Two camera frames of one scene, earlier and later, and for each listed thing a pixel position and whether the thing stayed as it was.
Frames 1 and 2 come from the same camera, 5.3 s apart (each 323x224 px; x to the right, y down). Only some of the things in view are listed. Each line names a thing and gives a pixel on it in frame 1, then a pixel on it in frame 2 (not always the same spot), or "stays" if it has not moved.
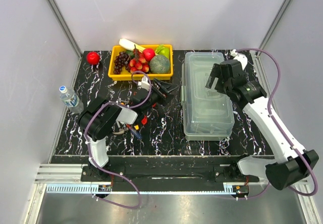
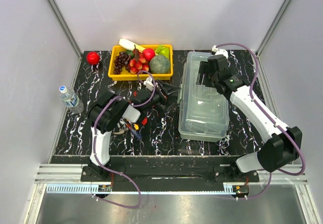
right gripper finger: (216, 70) -> (203, 67)
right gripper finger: (210, 81) -> (202, 78)
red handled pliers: (145, 119) stays
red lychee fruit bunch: (139, 63) stays
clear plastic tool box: (208, 113) stays
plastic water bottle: (71, 100) stays
